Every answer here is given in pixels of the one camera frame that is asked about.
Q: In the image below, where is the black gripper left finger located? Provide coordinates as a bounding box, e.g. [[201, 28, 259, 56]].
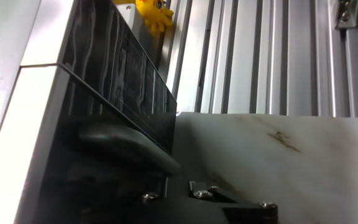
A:
[[79, 191, 163, 224]]

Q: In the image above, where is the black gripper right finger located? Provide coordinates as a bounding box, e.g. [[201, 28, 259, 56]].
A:
[[188, 180, 279, 224]]

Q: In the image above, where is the marble pattern table mat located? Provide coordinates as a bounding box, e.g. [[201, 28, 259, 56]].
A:
[[165, 111, 358, 224]]

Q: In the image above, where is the yellow octopus toy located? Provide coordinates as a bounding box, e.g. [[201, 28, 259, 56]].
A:
[[134, 0, 175, 34]]

